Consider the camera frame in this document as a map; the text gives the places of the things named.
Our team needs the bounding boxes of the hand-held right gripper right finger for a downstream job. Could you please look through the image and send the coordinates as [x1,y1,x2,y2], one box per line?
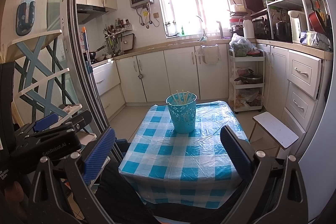
[220,125,310,224]

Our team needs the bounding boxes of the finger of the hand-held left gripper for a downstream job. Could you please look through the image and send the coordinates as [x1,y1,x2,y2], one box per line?
[70,109,93,131]
[33,113,59,132]

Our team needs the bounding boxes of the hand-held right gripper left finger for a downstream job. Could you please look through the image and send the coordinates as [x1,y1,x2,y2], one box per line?
[29,127,147,224]

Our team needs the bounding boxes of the teal perforated plastic basket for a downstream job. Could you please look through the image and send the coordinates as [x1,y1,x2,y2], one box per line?
[166,92,197,134]

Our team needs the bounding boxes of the bundle of wooden chopsticks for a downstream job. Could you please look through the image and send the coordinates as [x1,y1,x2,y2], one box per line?
[171,90,190,119]

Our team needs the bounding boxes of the white wooden stool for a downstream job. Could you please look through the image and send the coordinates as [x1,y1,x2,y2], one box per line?
[249,112,299,156]

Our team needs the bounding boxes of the white drawer unit under stove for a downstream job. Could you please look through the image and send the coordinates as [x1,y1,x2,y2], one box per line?
[91,61,126,119]

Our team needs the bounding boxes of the blue checkered plastic tablecloth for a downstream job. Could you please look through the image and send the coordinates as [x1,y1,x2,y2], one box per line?
[118,100,250,210]

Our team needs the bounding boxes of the white rolling cart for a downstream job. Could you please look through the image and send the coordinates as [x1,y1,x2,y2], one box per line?
[228,49,265,112]

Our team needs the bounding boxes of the black wok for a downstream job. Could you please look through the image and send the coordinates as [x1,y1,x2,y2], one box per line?
[88,46,105,61]

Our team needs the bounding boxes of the dark pot with lid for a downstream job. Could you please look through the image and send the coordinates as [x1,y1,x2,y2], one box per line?
[234,72,263,85]

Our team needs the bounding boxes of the blue and white shelf stand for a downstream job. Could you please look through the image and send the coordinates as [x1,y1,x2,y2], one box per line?
[5,30,84,132]

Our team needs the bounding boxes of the white refrigerator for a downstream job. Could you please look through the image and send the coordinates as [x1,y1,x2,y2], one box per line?
[299,0,336,222]

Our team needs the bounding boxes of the dark rectangular tray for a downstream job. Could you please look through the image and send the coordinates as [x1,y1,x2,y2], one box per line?
[123,33,135,51]

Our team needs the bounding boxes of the white base cabinet row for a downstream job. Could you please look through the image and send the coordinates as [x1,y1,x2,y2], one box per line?
[114,43,231,104]

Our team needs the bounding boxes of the white bag on cabinet door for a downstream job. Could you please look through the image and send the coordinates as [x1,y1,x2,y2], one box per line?
[195,44,220,65]

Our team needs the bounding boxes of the white panelled drawer cabinet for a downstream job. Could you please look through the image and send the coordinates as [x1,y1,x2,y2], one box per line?
[257,43,326,135]

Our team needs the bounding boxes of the plastic bag of vegetables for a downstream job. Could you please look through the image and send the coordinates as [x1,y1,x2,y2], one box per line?
[229,33,254,56]

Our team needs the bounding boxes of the black range hood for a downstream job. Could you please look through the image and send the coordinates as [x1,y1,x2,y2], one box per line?
[77,4,109,24]

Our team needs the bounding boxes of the dark slim tap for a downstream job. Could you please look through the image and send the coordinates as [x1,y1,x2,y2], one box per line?
[216,21,225,39]

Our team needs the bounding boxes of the chrome sink faucet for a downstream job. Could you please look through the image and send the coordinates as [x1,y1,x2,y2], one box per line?
[196,15,208,41]

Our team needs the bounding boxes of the white thermos jug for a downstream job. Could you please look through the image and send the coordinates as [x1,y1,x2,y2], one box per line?
[243,17,256,39]

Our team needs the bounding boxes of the black microwave oven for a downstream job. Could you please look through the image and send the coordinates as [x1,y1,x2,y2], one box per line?
[252,17,273,39]

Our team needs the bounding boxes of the red cooker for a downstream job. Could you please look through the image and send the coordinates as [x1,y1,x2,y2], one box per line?
[229,17,244,30]

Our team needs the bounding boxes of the steel cooking pot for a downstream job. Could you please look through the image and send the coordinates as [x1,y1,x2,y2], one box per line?
[273,20,292,41]

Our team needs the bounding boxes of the blue and yellow packet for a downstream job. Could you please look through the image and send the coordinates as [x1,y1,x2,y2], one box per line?
[299,30,331,51]

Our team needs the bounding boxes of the white countertop appliance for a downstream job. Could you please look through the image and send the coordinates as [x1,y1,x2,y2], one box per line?
[288,10,307,43]

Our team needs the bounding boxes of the black open appliance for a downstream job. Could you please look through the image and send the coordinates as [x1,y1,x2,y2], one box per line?
[241,0,265,12]

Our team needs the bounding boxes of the red frying pan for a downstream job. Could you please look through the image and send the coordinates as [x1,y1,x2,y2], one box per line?
[308,0,327,33]

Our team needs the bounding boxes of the mop with metal handle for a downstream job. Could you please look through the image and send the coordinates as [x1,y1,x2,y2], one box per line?
[81,27,92,75]

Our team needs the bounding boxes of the wall utensil rack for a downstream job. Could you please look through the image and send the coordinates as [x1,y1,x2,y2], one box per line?
[103,18,132,56]

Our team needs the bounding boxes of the metal sliding door frame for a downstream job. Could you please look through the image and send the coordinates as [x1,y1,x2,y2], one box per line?
[62,0,124,161]

